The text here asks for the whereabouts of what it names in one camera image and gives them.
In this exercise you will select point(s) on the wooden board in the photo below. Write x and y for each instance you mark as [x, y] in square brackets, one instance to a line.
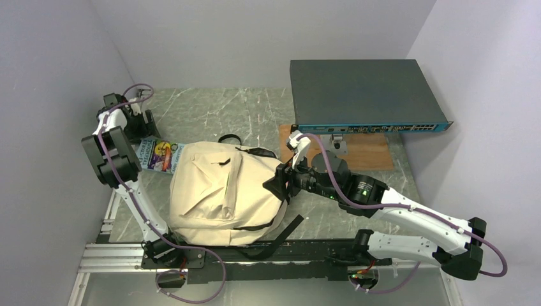
[363, 152]

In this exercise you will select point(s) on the black base frame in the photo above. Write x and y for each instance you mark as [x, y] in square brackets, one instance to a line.
[327, 259]

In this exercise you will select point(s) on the beige canvas backpack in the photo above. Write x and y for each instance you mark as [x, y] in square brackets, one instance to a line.
[217, 197]

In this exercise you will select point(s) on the light blue book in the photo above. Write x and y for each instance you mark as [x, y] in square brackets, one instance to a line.
[159, 155]

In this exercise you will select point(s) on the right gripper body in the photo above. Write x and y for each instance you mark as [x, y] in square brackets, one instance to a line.
[300, 178]

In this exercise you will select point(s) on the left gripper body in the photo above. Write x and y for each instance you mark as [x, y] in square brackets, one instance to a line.
[138, 129]

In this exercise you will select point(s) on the metal switch stand bracket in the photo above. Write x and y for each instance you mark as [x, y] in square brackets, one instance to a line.
[335, 143]

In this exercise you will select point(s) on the aluminium rail frame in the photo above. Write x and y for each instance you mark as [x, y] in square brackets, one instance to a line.
[103, 257]

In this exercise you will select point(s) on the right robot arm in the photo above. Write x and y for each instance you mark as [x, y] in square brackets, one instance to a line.
[452, 244]

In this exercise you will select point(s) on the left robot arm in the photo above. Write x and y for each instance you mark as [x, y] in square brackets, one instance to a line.
[112, 156]

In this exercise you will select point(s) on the dark network switch box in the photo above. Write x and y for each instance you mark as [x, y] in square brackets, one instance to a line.
[364, 96]

